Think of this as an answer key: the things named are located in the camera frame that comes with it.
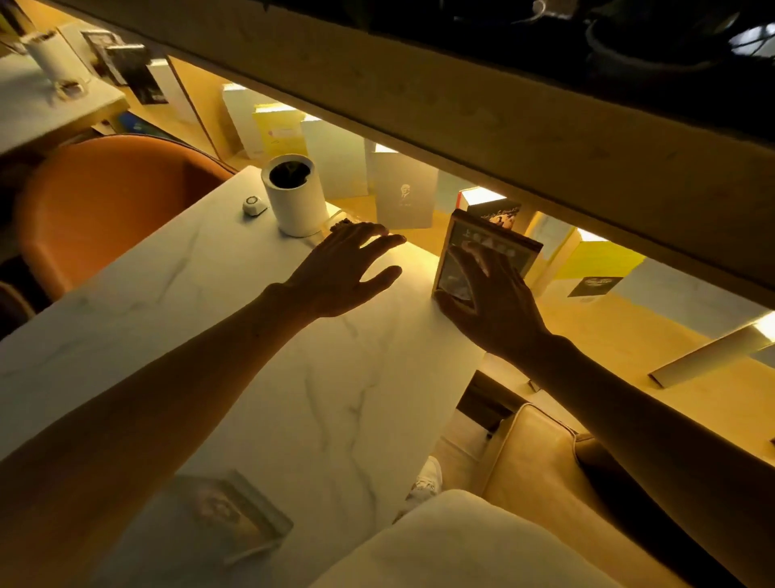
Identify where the person's right hand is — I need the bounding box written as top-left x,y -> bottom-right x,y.
432,241 -> 553,365

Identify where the person's left hand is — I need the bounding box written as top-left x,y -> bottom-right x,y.
266,221 -> 407,328

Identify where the dark grey picture book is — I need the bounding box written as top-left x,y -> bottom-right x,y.
431,209 -> 545,304

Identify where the person's right forearm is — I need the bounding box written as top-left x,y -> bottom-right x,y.
515,333 -> 775,588

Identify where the person's left forearm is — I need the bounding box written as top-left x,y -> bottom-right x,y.
0,283 -> 316,588

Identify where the grey book with small portrait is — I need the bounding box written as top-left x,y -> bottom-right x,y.
364,143 -> 440,231

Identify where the white cylindrical container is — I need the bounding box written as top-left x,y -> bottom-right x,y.
261,153 -> 330,239

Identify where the tall white book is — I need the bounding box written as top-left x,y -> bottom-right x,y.
300,113 -> 369,201

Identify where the pale blue book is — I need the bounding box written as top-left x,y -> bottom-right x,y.
435,170 -> 474,214

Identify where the black book with red edge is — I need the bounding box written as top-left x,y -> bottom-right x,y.
455,186 -> 523,231

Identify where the dark box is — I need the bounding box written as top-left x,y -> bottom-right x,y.
456,370 -> 529,435

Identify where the yellow book with white label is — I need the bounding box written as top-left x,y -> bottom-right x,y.
252,102 -> 309,160

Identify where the yellow book with black label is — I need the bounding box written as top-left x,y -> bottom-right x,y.
526,228 -> 647,299

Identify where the plain white book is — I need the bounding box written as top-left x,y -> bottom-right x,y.
222,83 -> 268,161

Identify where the person's white shoe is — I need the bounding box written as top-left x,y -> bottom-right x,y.
392,456 -> 444,524

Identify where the wooden shelf divider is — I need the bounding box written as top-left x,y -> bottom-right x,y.
166,55 -> 244,162

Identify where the beige armchair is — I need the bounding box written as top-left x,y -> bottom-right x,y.
477,402 -> 688,588

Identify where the thin white book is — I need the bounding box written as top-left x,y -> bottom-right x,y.
147,58 -> 199,126

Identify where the large pale grey book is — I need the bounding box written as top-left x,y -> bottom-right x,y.
610,257 -> 775,341

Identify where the person's white trouser leg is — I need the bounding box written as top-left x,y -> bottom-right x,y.
308,489 -> 607,588

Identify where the orange chair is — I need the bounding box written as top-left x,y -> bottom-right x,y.
15,134 -> 235,302

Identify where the leaning white book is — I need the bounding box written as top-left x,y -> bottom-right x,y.
647,311 -> 775,389

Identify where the pale book with portrait cover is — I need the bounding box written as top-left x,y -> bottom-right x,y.
159,469 -> 295,568

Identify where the black and white photo book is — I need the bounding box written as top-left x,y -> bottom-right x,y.
80,29 -> 168,106

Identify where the dark bowl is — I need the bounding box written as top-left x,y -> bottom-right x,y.
582,15 -> 748,82

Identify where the white side table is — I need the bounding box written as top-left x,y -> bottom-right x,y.
0,53 -> 130,157

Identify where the white cup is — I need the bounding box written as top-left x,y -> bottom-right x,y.
21,29 -> 93,87

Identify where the dark chair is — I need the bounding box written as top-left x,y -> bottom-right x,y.
0,253 -> 53,341

